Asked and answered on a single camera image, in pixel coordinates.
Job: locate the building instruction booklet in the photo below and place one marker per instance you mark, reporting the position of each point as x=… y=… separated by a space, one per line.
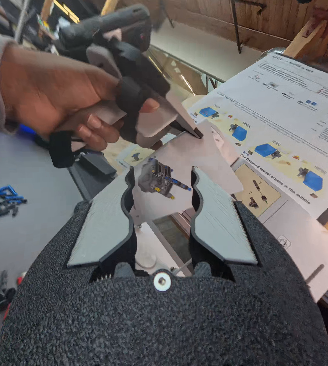
x=181 y=155

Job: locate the wooden beam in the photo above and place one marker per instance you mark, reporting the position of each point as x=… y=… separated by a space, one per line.
x=307 y=37

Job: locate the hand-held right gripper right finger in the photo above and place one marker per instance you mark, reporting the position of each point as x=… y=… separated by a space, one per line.
x=224 y=226

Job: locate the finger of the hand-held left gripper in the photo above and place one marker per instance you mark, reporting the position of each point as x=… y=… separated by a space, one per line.
x=181 y=111
x=155 y=128

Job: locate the dark grey flat pad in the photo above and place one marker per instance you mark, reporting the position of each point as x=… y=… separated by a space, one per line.
x=92 y=171

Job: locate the pile of mixed building pieces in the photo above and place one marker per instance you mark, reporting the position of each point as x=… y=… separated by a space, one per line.
x=2 y=297

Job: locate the black metal bracket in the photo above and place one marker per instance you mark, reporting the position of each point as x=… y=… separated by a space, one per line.
x=237 y=25

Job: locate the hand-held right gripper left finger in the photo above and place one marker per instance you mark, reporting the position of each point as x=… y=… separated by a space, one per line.
x=101 y=228

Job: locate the person's left hand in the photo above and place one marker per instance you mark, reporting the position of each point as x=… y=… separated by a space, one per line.
x=43 y=94

